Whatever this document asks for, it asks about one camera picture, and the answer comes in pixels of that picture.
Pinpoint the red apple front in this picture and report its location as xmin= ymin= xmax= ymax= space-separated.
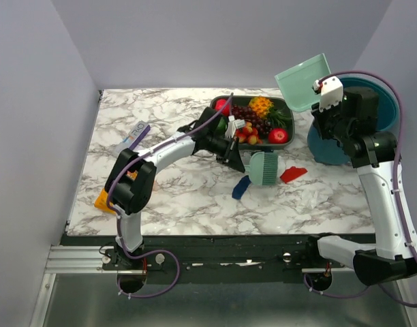
xmin=268 ymin=127 xmax=289 ymax=144

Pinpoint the red paper scrap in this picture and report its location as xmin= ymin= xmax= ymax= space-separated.
xmin=280 ymin=166 xmax=307 ymax=183

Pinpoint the grey fruit tray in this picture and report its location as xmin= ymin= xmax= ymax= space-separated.
xmin=230 ymin=95 xmax=295 ymax=151

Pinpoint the mint green dustpan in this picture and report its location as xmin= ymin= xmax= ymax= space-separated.
xmin=275 ymin=53 xmax=330 ymax=112

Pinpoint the aluminium rail frame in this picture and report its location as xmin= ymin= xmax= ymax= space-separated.
xmin=30 ymin=246 xmax=417 ymax=326

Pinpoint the red apple back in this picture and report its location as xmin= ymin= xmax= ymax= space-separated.
xmin=215 ymin=99 xmax=230 ymax=116

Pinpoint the teal plastic waste bin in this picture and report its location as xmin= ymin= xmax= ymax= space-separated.
xmin=307 ymin=77 xmax=399 ymax=168

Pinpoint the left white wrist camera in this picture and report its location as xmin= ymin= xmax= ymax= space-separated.
xmin=224 ymin=115 xmax=246 ymax=138

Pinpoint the red apple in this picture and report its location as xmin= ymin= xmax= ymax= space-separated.
xmin=268 ymin=127 xmax=289 ymax=144
xmin=215 ymin=99 xmax=230 ymax=116

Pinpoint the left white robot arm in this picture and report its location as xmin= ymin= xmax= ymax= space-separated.
xmin=104 ymin=107 xmax=245 ymax=269

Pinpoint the purple grape bunch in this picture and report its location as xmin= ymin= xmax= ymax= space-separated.
xmin=232 ymin=105 xmax=272 ymax=138

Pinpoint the mint green hand brush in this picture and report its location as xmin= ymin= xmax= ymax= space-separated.
xmin=245 ymin=151 xmax=278 ymax=186

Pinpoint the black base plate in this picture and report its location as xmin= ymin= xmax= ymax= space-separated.
xmin=61 ymin=234 xmax=342 ymax=284

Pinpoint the blue paper scrap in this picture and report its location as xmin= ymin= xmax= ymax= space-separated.
xmin=232 ymin=175 xmax=251 ymax=200

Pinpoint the orange snack bag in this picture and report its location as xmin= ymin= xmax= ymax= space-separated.
xmin=94 ymin=170 xmax=138 ymax=213

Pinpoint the orange pineapple toy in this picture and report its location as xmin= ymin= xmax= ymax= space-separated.
xmin=248 ymin=97 xmax=274 ymax=119

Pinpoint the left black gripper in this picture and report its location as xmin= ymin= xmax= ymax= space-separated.
xmin=205 ymin=132 xmax=245 ymax=172

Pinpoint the green lime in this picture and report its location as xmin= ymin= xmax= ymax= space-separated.
xmin=217 ymin=117 xmax=228 ymax=134

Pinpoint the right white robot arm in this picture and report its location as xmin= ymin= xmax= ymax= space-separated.
xmin=303 ymin=87 xmax=417 ymax=285

